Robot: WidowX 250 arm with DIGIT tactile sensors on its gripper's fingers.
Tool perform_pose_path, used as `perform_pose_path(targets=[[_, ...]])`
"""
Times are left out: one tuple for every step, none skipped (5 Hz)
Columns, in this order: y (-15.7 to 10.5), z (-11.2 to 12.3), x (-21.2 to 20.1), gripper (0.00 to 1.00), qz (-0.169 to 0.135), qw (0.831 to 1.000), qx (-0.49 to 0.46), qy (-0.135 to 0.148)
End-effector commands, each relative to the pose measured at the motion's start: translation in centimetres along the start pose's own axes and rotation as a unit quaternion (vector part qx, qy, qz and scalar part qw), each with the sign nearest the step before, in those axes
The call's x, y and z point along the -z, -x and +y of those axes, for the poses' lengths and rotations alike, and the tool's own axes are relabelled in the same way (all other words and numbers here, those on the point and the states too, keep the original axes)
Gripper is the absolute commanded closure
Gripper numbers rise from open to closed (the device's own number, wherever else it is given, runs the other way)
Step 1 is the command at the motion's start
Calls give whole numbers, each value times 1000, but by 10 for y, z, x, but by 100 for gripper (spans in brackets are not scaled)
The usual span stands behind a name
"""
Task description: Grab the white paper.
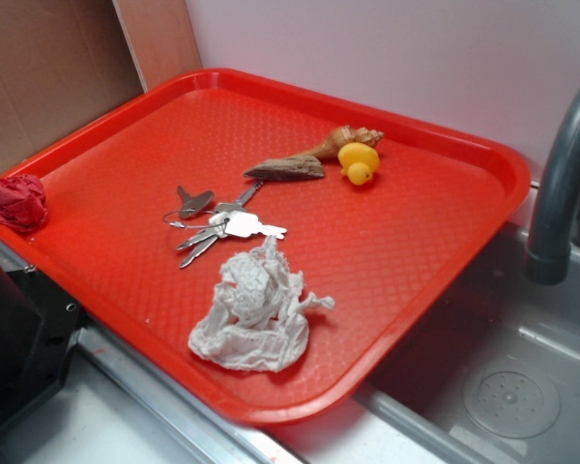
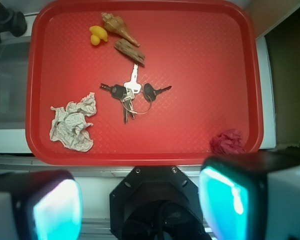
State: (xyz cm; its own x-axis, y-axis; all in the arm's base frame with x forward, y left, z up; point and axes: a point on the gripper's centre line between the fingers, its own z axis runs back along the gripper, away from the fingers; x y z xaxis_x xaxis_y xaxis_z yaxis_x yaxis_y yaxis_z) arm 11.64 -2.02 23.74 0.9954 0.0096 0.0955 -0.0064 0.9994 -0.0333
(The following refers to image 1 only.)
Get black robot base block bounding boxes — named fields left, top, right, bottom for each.
left=0, top=265, right=82, bottom=434

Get crumpled red paper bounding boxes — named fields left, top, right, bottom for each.
left=0, top=174, right=48, bottom=233

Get silver square-head key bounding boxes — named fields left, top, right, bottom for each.
left=223, top=211, right=287, bottom=240

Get silver key pointing up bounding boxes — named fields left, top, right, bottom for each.
left=214, top=181, right=264, bottom=213

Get brown wood piece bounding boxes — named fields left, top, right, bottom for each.
left=244, top=155, right=325, bottom=182

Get silver jagged key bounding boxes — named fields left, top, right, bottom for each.
left=176, top=226, right=222, bottom=269

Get crumpled white paper towel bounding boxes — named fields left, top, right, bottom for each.
left=188, top=237, right=335, bottom=373

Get yellow rubber duck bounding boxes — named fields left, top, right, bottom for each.
left=337, top=142, right=380, bottom=186

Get dark round-head key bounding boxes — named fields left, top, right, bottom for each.
left=177, top=186, right=215, bottom=219

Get brown spiral seashell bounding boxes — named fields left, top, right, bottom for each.
left=301, top=125, right=385, bottom=160

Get red plastic tray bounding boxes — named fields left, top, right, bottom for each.
left=0, top=70, right=531, bottom=425

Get grey toy sink basin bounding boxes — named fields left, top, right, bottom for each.
left=357, top=225, right=580, bottom=463

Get round sink drain cover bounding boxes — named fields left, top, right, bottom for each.
left=462, top=358, right=561, bottom=439

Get brown cardboard panel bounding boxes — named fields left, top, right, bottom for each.
left=0, top=1, right=201, bottom=174

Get grey toy faucet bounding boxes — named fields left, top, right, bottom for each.
left=525, top=89, right=580, bottom=285

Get thin wire key ring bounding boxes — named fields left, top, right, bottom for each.
left=161, top=209, right=231, bottom=231

